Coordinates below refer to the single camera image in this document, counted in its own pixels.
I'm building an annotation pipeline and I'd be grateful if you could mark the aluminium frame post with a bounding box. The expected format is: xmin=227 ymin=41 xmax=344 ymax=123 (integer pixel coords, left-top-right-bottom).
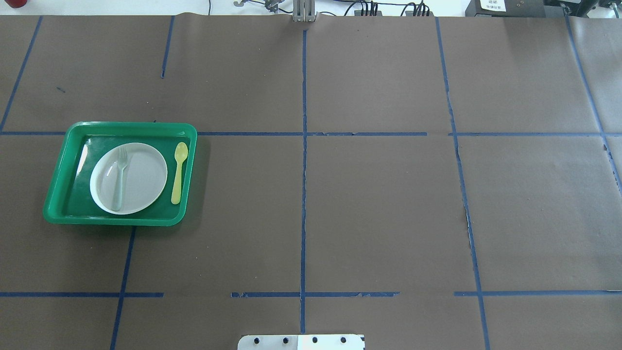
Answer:
xmin=293 ymin=0 xmax=317 ymax=22

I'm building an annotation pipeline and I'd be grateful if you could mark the white round plate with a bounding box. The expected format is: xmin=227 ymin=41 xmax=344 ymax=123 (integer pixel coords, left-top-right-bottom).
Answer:
xmin=89 ymin=142 xmax=168 ymax=215

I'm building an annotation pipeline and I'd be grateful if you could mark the yellow plastic spoon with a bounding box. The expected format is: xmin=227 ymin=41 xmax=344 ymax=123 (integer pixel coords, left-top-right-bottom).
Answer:
xmin=171 ymin=142 xmax=189 ymax=205

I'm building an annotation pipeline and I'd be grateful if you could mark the black box with label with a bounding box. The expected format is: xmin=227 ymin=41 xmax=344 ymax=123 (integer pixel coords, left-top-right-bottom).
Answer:
xmin=465 ymin=0 xmax=546 ymax=18

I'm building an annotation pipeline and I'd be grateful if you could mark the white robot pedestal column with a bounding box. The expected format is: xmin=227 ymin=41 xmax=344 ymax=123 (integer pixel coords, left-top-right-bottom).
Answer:
xmin=237 ymin=334 xmax=366 ymax=350

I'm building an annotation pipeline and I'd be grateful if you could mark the pale grey plastic fork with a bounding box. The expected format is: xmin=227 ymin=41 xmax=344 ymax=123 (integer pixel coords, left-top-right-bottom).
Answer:
xmin=111 ymin=146 xmax=129 ymax=212

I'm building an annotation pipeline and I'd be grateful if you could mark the green plastic tray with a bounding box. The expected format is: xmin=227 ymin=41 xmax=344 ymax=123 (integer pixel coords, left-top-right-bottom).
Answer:
xmin=42 ymin=122 xmax=198 ymax=227

